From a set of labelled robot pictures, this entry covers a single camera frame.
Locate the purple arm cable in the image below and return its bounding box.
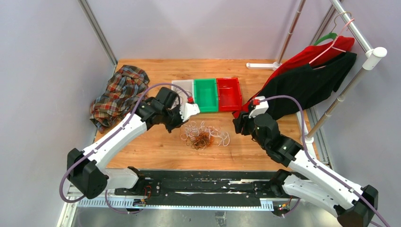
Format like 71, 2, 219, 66
255, 95, 392, 227
59, 82, 192, 204

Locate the clothes rack metal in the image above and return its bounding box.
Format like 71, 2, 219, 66
245, 0, 388, 145

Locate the green bin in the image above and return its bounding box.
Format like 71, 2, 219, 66
193, 79, 218, 113

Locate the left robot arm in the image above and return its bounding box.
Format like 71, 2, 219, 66
59, 83, 188, 202

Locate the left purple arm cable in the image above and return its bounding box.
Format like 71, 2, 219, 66
59, 82, 192, 204

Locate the red bin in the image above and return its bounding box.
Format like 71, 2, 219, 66
216, 78, 243, 112

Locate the black garment on hanger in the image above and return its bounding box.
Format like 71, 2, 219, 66
257, 52, 357, 121

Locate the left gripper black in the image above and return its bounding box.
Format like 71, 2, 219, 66
162, 104, 190, 133

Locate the green hanger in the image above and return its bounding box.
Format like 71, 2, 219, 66
313, 32, 338, 46

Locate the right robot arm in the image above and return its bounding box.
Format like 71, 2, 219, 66
233, 112, 378, 227

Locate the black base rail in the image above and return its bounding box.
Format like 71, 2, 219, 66
105, 169, 303, 209

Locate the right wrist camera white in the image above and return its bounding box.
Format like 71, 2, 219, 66
248, 99, 269, 118

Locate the red garment on hanger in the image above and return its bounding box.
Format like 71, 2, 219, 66
233, 36, 355, 118

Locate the cable pile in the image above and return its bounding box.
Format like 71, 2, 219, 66
180, 120, 231, 150

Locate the white bin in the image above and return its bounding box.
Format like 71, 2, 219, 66
171, 79, 194, 106

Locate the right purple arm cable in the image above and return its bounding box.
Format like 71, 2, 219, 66
255, 95, 392, 227

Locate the pink hanger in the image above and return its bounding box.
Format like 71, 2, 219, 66
309, 11, 354, 65

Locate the plaid cloth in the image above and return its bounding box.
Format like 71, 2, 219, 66
89, 65, 150, 133

